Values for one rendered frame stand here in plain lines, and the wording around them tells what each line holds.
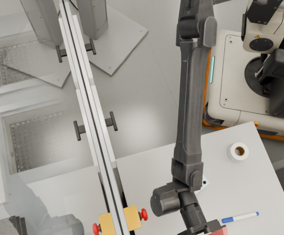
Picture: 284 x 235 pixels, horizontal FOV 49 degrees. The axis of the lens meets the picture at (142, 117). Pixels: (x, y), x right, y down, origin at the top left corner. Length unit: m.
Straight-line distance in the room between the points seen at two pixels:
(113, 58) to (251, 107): 0.97
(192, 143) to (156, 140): 1.22
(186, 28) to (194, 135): 0.27
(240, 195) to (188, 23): 0.71
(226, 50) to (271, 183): 1.01
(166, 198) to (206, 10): 0.48
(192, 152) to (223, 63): 1.24
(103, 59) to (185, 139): 1.49
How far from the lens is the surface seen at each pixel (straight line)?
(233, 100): 1.92
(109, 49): 2.27
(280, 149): 2.24
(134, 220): 1.04
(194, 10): 0.79
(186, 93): 0.80
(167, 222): 1.20
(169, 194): 0.84
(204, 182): 1.22
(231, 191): 1.26
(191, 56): 0.79
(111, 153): 1.05
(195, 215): 0.87
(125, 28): 2.36
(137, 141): 2.03
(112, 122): 1.10
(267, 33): 1.52
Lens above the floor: 1.95
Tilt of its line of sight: 70 degrees down
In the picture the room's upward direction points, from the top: 6 degrees clockwise
